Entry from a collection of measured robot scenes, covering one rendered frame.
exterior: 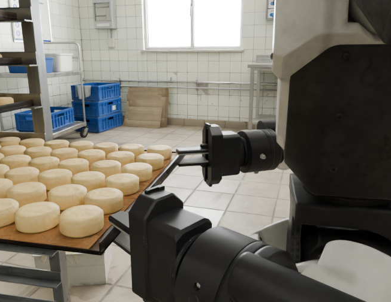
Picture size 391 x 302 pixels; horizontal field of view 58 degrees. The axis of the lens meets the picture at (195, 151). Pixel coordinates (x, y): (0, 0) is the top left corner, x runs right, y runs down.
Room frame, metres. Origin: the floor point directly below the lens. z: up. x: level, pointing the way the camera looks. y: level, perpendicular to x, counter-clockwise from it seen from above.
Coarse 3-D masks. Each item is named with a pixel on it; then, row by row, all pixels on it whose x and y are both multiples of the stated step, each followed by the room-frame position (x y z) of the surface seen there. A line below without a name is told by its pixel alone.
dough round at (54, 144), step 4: (52, 140) 0.74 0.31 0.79; (56, 140) 0.74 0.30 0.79; (60, 140) 0.74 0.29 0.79; (64, 140) 0.74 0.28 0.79; (44, 144) 0.71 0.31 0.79; (48, 144) 0.71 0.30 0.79; (52, 144) 0.71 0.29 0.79; (56, 144) 0.71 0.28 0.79; (60, 144) 0.71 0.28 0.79; (64, 144) 0.72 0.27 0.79; (68, 144) 0.73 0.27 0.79; (52, 148) 0.70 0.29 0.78; (56, 148) 0.71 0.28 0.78; (60, 148) 0.71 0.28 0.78
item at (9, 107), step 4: (28, 100) 0.77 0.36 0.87; (32, 100) 0.79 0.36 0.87; (8, 104) 0.71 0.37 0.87; (12, 104) 0.72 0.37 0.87; (16, 104) 0.73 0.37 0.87; (20, 104) 0.75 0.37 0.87; (24, 104) 0.76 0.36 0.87; (28, 104) 0.77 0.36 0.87; (32, 104) 0.79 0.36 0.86; (0, 108) 0.69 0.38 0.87; (4, 108) 0.70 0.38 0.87; (8, 108) 0.71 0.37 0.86; (12, 108) 0.72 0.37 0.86; (16, 108) 0.73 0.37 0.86; (20, 108) 0.75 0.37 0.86; (0, 112) 0.69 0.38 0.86; (4, 112) 0.70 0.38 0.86
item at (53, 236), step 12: (108, 216) 0.41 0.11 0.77; (0, 228) 0.38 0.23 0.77; (12, 228) 0.38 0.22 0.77; (108, 228) 0.38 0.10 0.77; (24, 240) 0.35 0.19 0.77; (36, 240) 0.35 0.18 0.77; (48, 240) 0.35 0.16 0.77; (60, 240) 0.35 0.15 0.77; (72, 240) 0.35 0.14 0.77; (84, 240) 0.35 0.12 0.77; (96, 240) 0.35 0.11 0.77
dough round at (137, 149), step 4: (124, 144) 0.71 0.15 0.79; (128, 144) 0.71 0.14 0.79; (132, 144) 0.71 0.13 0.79; (136, 144) 0.71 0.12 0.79; (140, 144) 0.71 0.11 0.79; (120, 148) 0.69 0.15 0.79; (124, 148) 0.68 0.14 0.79; (128, 148) 0.68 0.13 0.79; (132, 148) 0.68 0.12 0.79; (136, 148) 0.68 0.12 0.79; (140, 148) 0.68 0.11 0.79; (132, 152) 0.67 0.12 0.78; (136, 152) 0.67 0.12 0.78; (140, 152) 0.68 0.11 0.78; (144, 152) 0.70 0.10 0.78; (136, 156) 0.67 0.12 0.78
